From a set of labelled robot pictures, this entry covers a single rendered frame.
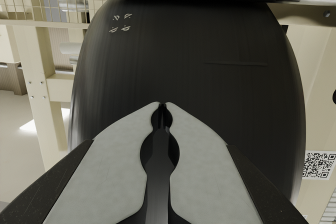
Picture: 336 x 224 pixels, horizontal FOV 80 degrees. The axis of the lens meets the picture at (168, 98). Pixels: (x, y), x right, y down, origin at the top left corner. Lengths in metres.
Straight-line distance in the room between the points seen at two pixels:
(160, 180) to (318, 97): 0.34
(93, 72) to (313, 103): 0.38
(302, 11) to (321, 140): 0.25
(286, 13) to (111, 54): 0.37
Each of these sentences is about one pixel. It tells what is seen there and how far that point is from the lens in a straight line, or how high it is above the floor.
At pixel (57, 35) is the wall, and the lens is 7.20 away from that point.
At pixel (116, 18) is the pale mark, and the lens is 0.26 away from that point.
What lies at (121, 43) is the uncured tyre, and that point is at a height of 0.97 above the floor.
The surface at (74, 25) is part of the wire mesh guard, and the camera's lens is 0.82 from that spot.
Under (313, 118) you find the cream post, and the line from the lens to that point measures 0.47.
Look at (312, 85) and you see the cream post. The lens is 0.44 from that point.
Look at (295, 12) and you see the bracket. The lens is 0.47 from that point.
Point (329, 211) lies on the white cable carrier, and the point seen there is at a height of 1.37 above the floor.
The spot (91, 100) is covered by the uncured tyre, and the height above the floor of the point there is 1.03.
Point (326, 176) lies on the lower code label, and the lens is 0.58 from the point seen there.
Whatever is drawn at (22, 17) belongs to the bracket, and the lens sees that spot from 1.01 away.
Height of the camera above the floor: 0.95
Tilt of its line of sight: 22 degrees up
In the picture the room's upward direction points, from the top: 177 degrees counter-clockwise
